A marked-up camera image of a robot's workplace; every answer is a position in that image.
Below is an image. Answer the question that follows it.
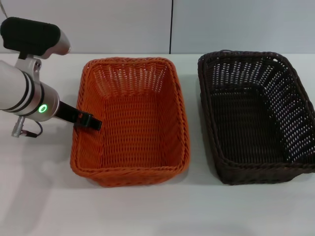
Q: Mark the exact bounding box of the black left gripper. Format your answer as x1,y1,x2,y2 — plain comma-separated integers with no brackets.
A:
56,100,103,131

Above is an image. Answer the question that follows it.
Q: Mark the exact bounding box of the orange woven plastic basket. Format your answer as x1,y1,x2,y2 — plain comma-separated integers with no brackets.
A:
70,56,191,189

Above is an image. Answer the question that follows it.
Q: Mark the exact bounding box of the dark brown woven basket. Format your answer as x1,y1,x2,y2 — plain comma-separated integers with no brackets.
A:
197,50,315,186

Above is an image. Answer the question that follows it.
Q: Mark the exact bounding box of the left arm connector cable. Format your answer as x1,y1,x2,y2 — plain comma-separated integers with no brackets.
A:
10,116,44,138

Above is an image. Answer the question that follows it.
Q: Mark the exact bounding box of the silver left camera mount bracket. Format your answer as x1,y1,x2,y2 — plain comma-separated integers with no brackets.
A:
14,55,42,82

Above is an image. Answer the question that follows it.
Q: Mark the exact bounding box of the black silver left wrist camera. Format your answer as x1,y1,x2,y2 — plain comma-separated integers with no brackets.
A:
0,16,72,60

